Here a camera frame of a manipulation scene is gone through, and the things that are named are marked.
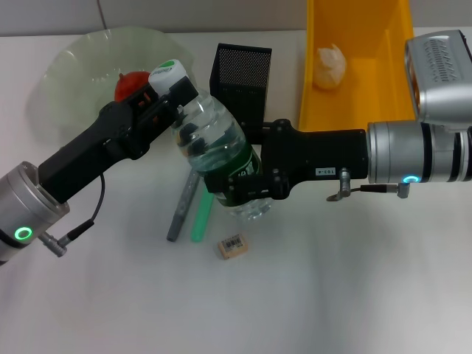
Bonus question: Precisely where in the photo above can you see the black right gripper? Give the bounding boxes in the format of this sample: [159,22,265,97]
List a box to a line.
[204,119,370,202]

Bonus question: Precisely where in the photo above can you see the black mesh pen holder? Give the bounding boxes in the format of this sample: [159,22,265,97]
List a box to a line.
[208,43,274,133]

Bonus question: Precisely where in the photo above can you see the grey pen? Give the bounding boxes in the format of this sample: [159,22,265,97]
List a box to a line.
[166,171,198,243]

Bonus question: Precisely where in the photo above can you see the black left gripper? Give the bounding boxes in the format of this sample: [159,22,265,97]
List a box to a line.
[38,77,199,204]

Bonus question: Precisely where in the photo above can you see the yellow plastic bin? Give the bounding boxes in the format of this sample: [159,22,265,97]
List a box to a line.
[297,0,416,132]

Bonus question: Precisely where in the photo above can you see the beige eraser with barcode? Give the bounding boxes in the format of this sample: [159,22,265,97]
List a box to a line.
[216,232,249,262]

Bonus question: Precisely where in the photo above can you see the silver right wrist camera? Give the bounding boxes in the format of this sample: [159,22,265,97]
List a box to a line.
[404,29,472,128]

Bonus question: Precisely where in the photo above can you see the gripper cable with plugs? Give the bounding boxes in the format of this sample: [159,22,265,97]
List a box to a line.
[326,167,412,203]
[38,173,106,255]

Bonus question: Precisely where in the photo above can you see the left gripper cable with plugs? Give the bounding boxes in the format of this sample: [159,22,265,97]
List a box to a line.
[38,173,106,255]

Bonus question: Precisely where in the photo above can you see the pale green wavy glass plate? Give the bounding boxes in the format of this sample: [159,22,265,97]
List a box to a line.
[24,26,198,147]

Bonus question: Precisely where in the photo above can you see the white paper ball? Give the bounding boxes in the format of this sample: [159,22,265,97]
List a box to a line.
[312,43,348,91]

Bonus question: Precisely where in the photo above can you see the clear green-label water bottle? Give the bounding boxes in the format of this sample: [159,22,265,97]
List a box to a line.
[148,58,274,224]

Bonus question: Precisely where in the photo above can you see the right gripper cable with plugs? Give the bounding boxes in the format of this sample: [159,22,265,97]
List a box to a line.
[326,167,412,203]

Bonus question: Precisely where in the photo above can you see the red pear-shaped fruit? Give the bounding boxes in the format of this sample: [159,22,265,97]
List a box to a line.
[114,72,152,103]

